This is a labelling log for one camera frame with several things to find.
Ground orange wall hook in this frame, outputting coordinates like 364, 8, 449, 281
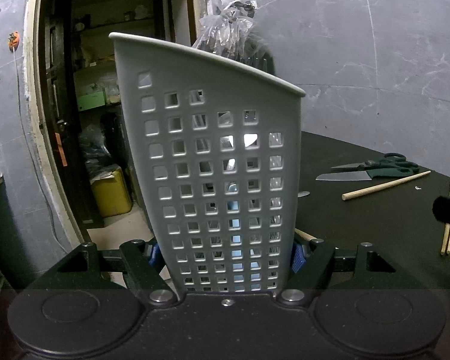
8, 31, 20, 52

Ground green box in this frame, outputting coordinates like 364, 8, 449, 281
77, 91, 106, 111

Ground yellow container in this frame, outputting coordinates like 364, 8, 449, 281
90, 165, 132, 218

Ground plastic bag of dark contents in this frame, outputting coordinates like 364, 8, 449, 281
193, 9, 275, 75

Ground wooden chopstick purple band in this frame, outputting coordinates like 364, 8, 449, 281
441, 192, 450, 255

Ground white perforated utensil basket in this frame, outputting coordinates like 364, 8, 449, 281
110, 32, 305, 293

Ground butter knife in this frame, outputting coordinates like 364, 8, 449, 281
297, 191, 311, 198

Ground green handled scissors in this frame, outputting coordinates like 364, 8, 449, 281
331, 153, 419, 171

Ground wooden chopstick long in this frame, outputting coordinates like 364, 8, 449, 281
341, 171, 431, 202

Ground blue handled spoon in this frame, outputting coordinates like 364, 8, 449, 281
223, 152, 265, 292

